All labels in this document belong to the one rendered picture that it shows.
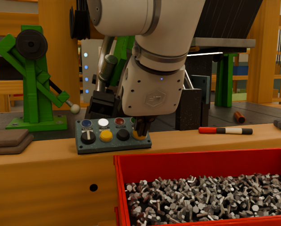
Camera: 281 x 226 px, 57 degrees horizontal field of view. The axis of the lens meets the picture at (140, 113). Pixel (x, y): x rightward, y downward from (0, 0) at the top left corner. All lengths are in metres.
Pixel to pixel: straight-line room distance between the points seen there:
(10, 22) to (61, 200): 0.83
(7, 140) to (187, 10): 0.40
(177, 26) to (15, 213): 0.43
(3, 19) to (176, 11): 0.94
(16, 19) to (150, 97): 0.86
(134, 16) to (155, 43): 0.06
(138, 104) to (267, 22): 1.11
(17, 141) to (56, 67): 0.58
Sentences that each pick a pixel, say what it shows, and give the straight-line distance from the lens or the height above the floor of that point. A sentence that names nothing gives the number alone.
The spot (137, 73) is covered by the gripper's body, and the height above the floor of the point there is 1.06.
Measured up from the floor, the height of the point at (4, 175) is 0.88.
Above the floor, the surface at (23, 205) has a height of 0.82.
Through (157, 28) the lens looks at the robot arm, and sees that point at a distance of 0.34.
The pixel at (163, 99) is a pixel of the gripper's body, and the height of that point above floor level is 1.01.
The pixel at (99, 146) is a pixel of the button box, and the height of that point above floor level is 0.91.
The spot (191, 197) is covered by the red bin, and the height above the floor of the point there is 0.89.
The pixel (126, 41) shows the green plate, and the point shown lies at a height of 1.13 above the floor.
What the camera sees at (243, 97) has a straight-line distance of 6.67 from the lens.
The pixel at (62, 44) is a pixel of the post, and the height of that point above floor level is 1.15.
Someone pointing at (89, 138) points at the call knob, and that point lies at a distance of 0.51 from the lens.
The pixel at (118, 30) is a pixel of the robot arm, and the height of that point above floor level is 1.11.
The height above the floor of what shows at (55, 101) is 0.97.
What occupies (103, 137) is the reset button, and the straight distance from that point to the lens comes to 0.52.
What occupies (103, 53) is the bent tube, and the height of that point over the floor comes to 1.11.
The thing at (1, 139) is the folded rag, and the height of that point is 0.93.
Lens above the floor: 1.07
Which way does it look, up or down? 10 degrees down
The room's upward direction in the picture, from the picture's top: straight up
